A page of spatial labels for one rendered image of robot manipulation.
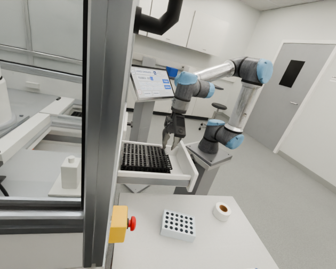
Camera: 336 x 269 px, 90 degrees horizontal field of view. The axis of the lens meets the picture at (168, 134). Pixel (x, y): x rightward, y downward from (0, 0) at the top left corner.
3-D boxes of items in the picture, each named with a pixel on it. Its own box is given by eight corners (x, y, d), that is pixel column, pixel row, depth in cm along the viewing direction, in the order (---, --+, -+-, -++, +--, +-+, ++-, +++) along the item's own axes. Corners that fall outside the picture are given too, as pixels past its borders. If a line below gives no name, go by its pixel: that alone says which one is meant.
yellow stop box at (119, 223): (127, 220, 54) (129, 205, 51) (126, 243, 48) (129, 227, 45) (110, 220, 53) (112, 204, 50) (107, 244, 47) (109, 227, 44)
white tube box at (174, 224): (191, 222, 69) (194, 216, 67) (192, 243, 61) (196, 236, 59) (162, 215, 68) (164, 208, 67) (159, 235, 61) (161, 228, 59)
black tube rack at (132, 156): (163, 157, 92) (166, 147, 90) (169, 179, 77) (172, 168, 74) (122, 153, 87) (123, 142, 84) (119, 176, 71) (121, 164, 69)
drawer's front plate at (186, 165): (177, 155, 101) (182, 140, 96) (191, 192, 75) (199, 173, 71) (174, 155, 100) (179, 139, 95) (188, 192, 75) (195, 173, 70)
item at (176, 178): (175, 155, 98) (178, 145, 95) (187, 187, 76) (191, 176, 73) (103, 148, 88) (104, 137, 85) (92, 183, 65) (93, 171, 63)
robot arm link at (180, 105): (192, 103, 71) (174, 99, 69) (189, 113, 73) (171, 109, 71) (187, 98, 77) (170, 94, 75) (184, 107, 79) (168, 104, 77)
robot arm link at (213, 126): (211, 132, 129) (216, 116, 124) (224, 141, 120) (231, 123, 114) (200, 134, 123) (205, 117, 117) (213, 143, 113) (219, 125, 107)
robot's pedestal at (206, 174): (182, 200, 179) (205, 139, 146) (202, 223, 159) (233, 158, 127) (159, 212, 160) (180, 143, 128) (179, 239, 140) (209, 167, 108)
